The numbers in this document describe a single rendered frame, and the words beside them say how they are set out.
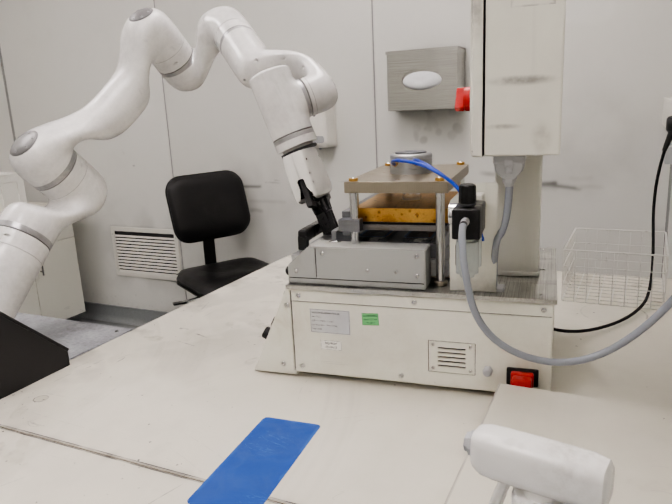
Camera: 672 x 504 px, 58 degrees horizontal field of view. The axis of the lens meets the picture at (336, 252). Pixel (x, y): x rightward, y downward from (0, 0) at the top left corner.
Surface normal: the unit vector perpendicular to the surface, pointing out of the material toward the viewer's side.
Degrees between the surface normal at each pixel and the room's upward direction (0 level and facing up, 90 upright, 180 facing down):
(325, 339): 90
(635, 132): 90
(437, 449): 0
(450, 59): 90
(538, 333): 90
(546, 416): 0
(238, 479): 0
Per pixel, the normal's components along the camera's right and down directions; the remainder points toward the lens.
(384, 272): -0.33, 0.24
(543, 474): -0.58, 0.22
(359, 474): -0.04, -0.97
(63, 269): 0.90, 0.06
